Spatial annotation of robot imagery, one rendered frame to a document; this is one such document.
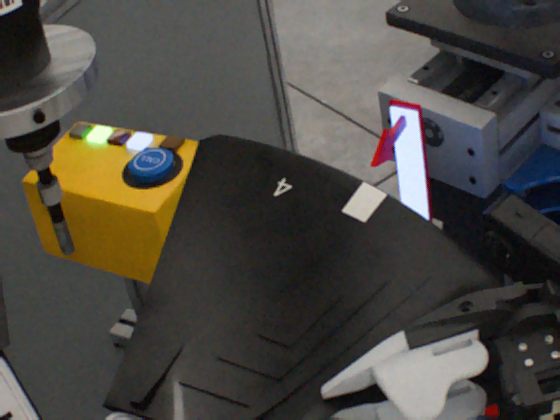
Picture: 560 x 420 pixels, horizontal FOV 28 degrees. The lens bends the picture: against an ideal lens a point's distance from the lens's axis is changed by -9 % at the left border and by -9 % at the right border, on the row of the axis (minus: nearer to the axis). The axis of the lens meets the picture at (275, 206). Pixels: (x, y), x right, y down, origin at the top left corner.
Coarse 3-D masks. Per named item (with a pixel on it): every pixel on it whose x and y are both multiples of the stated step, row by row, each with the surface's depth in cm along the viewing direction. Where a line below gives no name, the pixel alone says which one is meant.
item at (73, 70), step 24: (72, 48) 45; (48, 72) 44; (72, 72) 44; (96, 72) 45; (0, 96) 43; (24, 96) 43; (48, 96) 43; (72, 96) 43; (0, 120) 42; (24, 120) 42; (48, 120) 43
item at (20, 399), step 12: (0, 360) 54; (0, 372) 54; (12, 372) 54; (0, 384) 54; (12, 384) 54; (0, 396) 54; (12, 396) 54; (24, 396) 54; (0, 408) 54; (12, 408) 54; (24, 408) 54
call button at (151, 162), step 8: (144, 152) 102; (152, 152) 102; (160, 152) 102; (168, 152) 102; (136, 160) 102; (144, 160) 101; (152, 160) 101; (160, 160) 101; (168, 160) 101; (136, 168) 101; (144, 168) 100; (152, 168) 100; (160, 168) 100; (168, 168) 101; (136, 176) 100; (144, 176) 100; (152, 176) 100; (160, 176) 100
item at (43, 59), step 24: (0, 0) 41; (24, 0) 42; (0, 24) 42; (24, 24) 42; (0, 48) 42; (24, 48) 43; (48, 48) 45; (0, 72) 43; (24, 72) 43; (24, 144) 46; (48, 144) 46
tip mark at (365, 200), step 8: (360, 192) 76; (368, 192) 76; (376, 192) 76; (352, 200) 75; (360, 200) 75; (368, 200) 76; (376, 200) 76; (344, 208) 75; (352, 208) 75; (360, 208) 75; (368, 208) 75; (352, 216) 74; (360, 216) 74; (368, 216) 75
